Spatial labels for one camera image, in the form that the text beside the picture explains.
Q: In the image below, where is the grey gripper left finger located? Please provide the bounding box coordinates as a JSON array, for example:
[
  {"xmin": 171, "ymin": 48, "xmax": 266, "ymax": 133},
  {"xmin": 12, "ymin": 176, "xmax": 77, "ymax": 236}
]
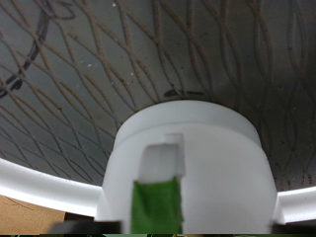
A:
[{"xmin": 48, "ymin": 220, "xmax": 122, "ymax": 235}]

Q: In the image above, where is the white mug green taped handle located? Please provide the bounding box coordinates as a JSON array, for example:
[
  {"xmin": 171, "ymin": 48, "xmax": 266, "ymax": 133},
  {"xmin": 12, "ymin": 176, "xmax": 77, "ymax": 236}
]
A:
[{"xmin": 95, "ymin": 100, "xmax": 285, "ymax": 235}]

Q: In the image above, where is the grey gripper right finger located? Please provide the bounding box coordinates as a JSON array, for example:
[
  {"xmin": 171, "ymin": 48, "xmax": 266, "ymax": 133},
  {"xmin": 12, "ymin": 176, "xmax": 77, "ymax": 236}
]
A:
[{"xmin": 271, "ymin": 223, "xmax": 316, "ymax": 235}]

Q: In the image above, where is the white two-tier turntable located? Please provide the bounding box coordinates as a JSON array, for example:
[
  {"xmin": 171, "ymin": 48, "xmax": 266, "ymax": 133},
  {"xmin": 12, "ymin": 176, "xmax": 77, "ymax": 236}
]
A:
[{"xmin": 0, "ymin": 0, "xmax": 316, "ymax": 228}]

